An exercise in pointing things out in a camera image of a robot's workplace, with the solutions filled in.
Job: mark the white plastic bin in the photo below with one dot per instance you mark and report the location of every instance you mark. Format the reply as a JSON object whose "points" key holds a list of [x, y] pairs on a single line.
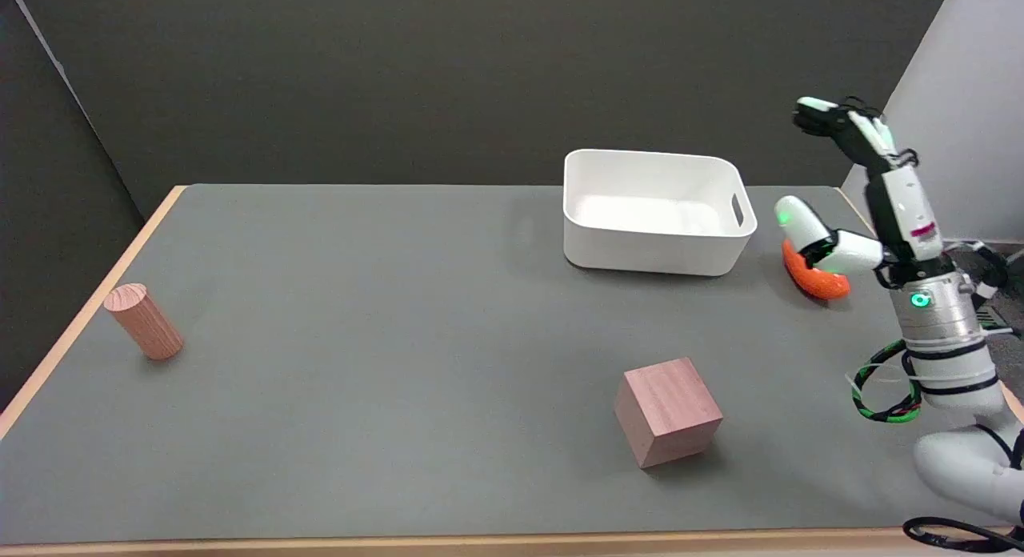
{"points": [[656, 213]]}

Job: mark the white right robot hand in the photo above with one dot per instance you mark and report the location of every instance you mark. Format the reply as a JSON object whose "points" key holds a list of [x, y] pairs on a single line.
{"points": [[902, 197]]}

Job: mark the wooden cube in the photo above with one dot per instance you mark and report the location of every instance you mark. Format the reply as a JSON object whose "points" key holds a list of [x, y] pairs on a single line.
{"points": [[668, 411]]}

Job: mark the floor vent grille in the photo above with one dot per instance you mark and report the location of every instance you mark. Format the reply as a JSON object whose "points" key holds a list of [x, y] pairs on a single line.
{"points": [[990, 321]]}

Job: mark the wooden cylinder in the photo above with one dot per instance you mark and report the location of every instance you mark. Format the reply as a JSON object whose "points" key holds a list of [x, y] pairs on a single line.
{"points": [[144, 322]]}

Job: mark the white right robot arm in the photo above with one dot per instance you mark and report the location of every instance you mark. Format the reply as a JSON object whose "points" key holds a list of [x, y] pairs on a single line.
{"points": [[948, 341]]}

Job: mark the orange mango toy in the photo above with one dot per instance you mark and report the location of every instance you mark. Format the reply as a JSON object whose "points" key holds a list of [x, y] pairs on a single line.
{"points": [[810, 278]]}

